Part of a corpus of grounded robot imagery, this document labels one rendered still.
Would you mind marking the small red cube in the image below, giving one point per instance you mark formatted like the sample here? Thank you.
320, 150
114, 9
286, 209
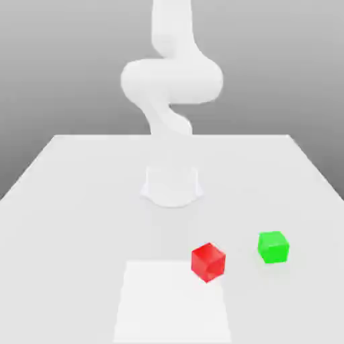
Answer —
207, 262

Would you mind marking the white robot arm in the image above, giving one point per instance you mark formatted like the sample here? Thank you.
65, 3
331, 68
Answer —
172, 80

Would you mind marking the small green cube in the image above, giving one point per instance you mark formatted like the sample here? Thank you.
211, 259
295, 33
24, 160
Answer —
273, 247

